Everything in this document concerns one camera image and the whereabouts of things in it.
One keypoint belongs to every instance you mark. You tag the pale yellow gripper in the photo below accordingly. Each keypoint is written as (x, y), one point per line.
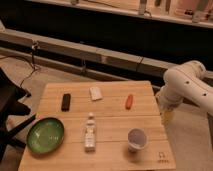
(167, 115)

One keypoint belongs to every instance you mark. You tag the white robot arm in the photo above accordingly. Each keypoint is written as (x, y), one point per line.
(185, 81)

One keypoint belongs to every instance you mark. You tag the orange carrot toy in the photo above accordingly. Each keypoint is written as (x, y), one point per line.
(129, 102)

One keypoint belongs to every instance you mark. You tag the white rectangular block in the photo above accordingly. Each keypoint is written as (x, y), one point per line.
(95, 93)

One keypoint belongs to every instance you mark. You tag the clear plastic bottle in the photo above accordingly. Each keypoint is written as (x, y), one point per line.
(90, 134)

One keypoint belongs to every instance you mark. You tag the black rectangular block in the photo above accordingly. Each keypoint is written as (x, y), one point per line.
(66, 102)

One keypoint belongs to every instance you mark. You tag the green bowl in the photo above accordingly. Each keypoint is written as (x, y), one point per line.
(45, 136)

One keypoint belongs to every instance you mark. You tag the black chair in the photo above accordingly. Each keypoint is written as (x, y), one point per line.
(10, 94)

